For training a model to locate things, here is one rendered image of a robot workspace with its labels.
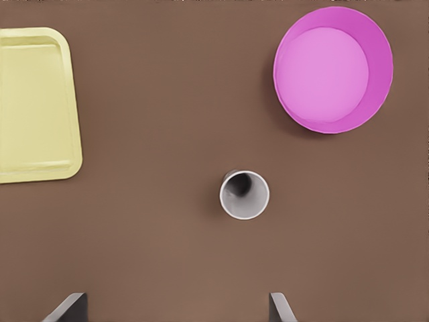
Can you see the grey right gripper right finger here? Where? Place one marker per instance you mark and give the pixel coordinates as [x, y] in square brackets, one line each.
[281, 308]

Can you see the pink round bowl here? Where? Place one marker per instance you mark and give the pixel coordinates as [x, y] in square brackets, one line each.
[330, 72]

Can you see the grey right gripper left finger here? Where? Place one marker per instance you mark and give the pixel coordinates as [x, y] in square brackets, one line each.
[72, 308]

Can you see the white IKEA cup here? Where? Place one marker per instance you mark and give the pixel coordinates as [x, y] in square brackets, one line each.
[244, 195]

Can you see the pale yellow tray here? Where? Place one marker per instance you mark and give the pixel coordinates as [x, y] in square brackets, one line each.
[33, 107]

